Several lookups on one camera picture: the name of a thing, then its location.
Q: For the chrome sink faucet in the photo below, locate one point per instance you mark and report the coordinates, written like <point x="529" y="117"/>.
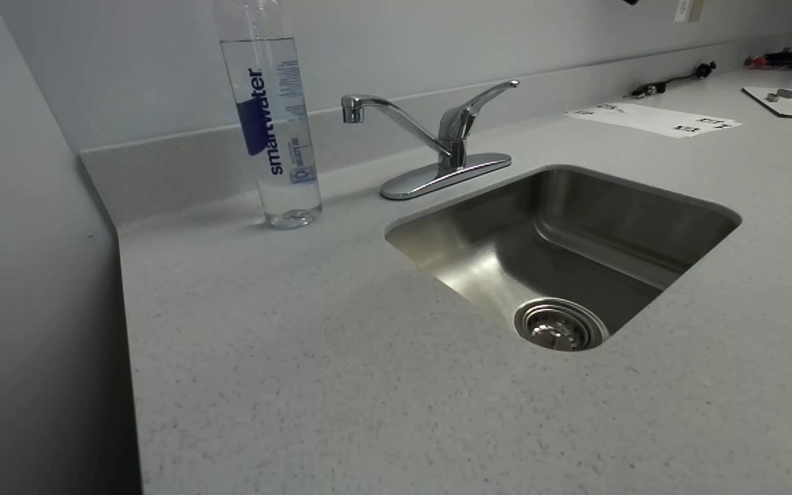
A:
<point x="455" y="139"/>

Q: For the clear plastic water bottle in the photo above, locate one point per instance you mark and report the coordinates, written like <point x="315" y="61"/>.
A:
<point x="272" y="139"/>

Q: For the metal sink drain strainer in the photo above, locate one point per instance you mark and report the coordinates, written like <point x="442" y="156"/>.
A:
<point x="557" y="327"/>

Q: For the stainless steel sink basin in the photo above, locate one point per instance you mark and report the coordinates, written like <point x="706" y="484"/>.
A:
<point x="598" y="238"/>

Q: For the printed white paper sheet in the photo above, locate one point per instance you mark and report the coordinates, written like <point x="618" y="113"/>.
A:
<point x="653" y="118"/>

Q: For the long black hand tool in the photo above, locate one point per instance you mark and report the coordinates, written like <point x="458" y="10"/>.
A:
<point x="672" y="81"/>

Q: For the white wall outlet plate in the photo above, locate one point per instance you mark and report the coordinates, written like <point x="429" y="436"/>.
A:
<point x="687" y="10"/>

